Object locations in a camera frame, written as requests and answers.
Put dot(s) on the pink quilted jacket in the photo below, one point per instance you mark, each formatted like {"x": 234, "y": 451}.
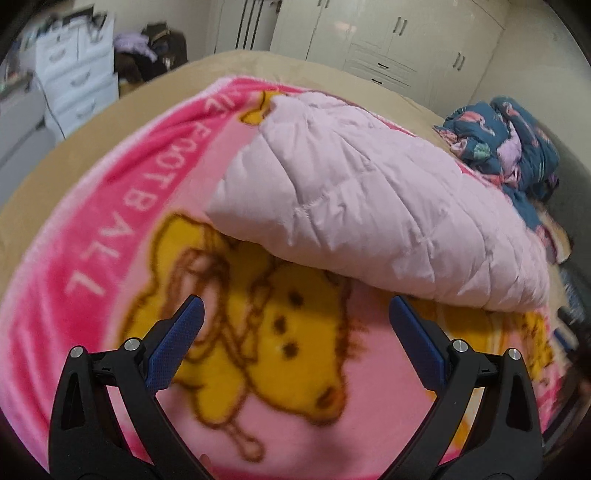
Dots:
{"x": 369, "y": 203}

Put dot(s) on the white door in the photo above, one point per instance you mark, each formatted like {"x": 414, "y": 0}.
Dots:
{"x": 244, "y": 23}

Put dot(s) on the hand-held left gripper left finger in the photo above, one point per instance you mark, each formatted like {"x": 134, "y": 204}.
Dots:
{"x": 178, "y": 341}

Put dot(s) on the purple garment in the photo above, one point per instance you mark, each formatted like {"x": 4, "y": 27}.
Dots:
{"x": 134, "y": 44}

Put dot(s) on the pink cartoon printed blanket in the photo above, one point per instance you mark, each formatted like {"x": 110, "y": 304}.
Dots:
{"x": 115, "y": 207}

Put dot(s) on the white drawer chest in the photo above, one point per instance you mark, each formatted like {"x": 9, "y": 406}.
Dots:
{"x": 74, "y": 78}

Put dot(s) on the white wardrobe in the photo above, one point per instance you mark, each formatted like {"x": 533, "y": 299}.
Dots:
{"x": 369, "y": 27}

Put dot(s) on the clutter of small items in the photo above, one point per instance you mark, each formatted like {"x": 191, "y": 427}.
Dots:
{"x": 69, "y": 21}

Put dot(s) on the blue floral cloth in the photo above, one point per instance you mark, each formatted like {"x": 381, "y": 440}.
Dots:
{"x": 489, "y": 134}

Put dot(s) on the brown cardboard box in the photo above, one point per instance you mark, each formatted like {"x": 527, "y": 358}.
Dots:
{"x": 129, "y": 88}

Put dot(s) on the pile of dark clothes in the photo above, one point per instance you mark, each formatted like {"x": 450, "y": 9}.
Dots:
{"x": 166, "y": 50}

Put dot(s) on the bed with beige sheet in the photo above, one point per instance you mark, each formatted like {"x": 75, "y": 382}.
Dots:
{"x": 323, "y": 74}

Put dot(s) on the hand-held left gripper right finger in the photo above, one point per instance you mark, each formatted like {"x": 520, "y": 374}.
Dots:
{"x": 415, "y": 341}

